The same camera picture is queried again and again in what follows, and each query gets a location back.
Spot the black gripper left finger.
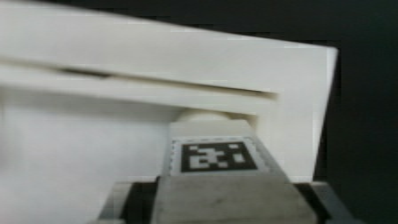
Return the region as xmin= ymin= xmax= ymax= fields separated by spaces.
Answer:
xmin=95 ymin=176 xmax=161 ymax=224

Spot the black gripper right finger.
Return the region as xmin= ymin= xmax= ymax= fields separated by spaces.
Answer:
xmin=294 ymin=182 xmax=358 ymax=224

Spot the white table leg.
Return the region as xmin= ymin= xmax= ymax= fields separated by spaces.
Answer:
xmin=147 ymin=120 xmax=317 ymax=224

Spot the white square tabletop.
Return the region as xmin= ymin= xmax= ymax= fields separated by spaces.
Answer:
xmin=0 ymin=86 xmax=250 ymax=224

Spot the white L-shaped obstacle fence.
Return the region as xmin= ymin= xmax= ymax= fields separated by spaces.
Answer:
xmin=0 ymin=0 xmax=337 ymax=181

